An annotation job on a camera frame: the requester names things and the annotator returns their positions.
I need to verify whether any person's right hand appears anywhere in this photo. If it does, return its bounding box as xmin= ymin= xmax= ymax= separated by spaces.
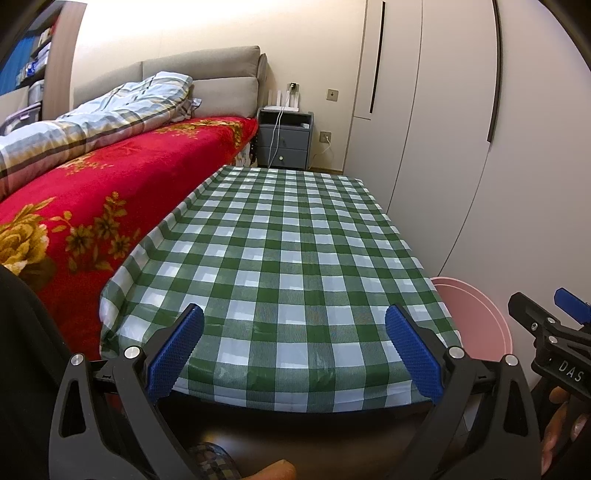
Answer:
xmin=540 ymin=387 xmax=585 ymax=476

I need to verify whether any pink plastic basin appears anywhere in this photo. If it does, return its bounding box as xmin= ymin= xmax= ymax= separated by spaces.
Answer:
xmin=429 ymin=276 xmax=514 ymax=363

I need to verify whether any grey nightstand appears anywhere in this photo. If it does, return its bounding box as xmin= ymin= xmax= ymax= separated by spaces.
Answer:
xmin=257 ymin=107 xmax=315 ymax=169

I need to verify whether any floral bed sheet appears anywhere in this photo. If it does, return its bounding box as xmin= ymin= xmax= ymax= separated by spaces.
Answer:
xmin=233 ymin=138 xmax=258 ymax=168

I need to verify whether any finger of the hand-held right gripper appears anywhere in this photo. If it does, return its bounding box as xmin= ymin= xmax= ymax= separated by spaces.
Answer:
xmin=554 ymin=287 xmax=591 ymax=324
xmin=508 ymin=292 xmax=561 ymax=344

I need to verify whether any person's foot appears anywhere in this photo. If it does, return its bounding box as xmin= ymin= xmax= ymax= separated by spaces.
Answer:
xmin=242 ymin=459 xmax=297 ymax=480

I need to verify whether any green checkered tablecloth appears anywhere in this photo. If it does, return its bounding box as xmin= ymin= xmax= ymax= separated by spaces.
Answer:
xmin=99 ymin=165 xmax=462 ymax=414

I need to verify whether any wooden bookshelf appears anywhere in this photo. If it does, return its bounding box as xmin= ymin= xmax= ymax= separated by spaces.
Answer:
xmin=0 ymin=0 xmax=88 ymax=134

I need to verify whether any red floral blanket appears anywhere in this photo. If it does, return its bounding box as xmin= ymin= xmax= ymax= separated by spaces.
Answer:
xmin=0 ymin=116 xmax=259 ymax=324

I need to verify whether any white router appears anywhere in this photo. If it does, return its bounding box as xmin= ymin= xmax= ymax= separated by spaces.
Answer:
xmin=263 ymin=90 xmax=301 ymax=112

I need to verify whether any beige padded headboard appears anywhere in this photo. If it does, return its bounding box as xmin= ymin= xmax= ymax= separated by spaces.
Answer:
xmin=74 ymin=45 xmax=269 ymax=125

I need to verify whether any plaid quilt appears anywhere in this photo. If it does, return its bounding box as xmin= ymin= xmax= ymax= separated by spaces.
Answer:
xmin=0 ymin=71 xmax=202 ymax=195

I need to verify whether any white charging cable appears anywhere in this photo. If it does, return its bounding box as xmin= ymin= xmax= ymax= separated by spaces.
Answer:
xmin=307 ymin=141 xmax=333 ymax=172

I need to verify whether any white router cable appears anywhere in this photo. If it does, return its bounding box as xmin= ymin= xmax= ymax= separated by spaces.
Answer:
xmin=272 ymin=108 xmax=283 ymax=168

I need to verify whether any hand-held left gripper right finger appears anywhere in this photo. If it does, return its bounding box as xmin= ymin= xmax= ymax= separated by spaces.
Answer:
xmin=385 ymin=304 xmax=541 ymax=480

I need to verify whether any white wardrobe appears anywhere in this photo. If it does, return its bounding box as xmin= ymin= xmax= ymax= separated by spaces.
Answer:
xmin=344 ymin=0 xmax=591 ymax=315

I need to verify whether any blue cloth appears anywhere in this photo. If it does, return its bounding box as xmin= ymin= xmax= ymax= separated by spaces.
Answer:
xmin=0 ymin=32 xmax=37 ymax=95

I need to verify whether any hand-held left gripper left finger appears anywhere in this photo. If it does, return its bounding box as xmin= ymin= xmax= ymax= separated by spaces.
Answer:
xmin=48 ymin=304 xmax=205 ymax=480

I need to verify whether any plaid slipper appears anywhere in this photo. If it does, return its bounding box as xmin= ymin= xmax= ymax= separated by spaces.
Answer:
xmin=187 ymin=442 xmax=241 ymax=480

